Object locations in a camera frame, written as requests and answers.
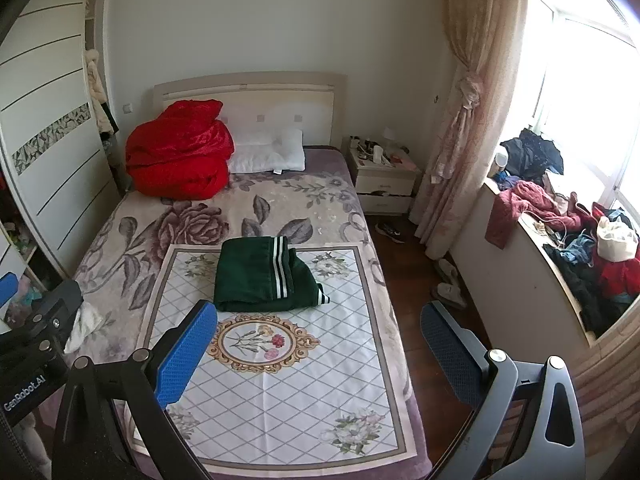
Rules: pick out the cream plush coat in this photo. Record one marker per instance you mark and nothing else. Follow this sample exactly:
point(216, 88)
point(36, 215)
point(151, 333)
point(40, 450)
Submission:
point(97, 95)

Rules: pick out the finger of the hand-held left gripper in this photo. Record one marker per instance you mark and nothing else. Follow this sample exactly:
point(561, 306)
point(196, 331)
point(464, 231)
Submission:
point(55, 305)
point(7, 289)

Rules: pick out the white bedside table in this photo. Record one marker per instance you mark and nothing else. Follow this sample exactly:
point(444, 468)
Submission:
point(385, 182)

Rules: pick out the red garment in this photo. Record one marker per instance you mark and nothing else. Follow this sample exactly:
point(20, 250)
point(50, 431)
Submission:
point(622, 275)

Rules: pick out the clutter of small toiletries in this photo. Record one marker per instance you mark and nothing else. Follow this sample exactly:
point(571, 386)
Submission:
point(377, 151)

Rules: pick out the red quilt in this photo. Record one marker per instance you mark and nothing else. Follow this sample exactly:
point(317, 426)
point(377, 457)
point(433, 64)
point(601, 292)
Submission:
point(180, 155)

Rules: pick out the window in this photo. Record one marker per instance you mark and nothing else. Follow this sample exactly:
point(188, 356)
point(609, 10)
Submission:
point(585, 85)

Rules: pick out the cream hat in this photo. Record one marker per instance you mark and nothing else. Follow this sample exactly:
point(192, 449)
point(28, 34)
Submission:
point(615, 240)

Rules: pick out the beige bed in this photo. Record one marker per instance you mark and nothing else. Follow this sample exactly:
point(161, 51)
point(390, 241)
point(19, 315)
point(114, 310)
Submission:
point(280, 100)

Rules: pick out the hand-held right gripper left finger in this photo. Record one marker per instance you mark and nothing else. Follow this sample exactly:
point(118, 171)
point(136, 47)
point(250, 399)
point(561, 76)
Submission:
point(187, 355)

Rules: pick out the black trousers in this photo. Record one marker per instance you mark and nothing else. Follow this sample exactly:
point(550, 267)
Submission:
point(585, 290)

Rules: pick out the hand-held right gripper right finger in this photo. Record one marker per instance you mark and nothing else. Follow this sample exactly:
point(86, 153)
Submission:
point(450, 355)

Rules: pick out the white slipper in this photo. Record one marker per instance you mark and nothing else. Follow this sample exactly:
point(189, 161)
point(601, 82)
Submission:
point(446, 271)
point(450, 296)

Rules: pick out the pink patterned curtain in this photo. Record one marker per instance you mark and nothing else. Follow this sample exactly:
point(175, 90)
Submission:
point(475, 60)

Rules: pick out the maroon sweater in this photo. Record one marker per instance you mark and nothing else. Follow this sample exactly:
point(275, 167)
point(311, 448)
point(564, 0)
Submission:
point(525, 200)

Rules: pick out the white cloth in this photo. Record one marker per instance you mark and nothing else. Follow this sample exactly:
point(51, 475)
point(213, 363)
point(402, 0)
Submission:
point(87, 325)

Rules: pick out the black clothes pile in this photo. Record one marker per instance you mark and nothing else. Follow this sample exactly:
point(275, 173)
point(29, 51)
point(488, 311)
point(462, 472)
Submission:
point(532, 155)

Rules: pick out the white sliding-door wardrobe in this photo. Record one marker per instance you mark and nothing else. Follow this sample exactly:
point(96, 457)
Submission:
point(60, 170)

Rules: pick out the white floral quilted mat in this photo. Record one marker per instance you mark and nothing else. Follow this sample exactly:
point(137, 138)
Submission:
point(300, 390)

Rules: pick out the white pillow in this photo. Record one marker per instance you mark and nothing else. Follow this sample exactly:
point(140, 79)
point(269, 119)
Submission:
point(265, 155)

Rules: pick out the dark sneaker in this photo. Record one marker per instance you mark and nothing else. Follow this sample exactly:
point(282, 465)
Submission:
point(390, 232)

